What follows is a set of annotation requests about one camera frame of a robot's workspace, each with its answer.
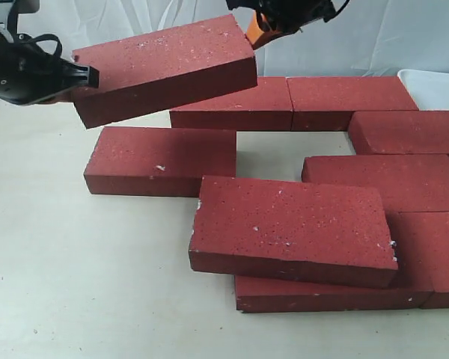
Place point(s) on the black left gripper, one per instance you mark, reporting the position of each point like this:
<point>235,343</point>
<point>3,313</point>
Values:
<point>32,70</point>

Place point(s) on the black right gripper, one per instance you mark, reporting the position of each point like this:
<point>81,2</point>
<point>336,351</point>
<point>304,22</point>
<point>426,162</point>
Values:
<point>274,18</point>

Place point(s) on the chipped top brick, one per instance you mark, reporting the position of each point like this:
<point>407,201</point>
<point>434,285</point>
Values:
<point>295,231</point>

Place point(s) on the second row right brick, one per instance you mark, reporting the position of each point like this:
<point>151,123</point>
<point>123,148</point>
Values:
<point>400,132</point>

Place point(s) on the third row red brick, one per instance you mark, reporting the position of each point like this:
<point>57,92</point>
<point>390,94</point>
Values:
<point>406,183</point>

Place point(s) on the white plastic tray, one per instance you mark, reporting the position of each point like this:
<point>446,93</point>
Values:
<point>428,89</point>

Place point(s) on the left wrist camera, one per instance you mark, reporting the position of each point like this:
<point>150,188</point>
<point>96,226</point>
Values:
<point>9,13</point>

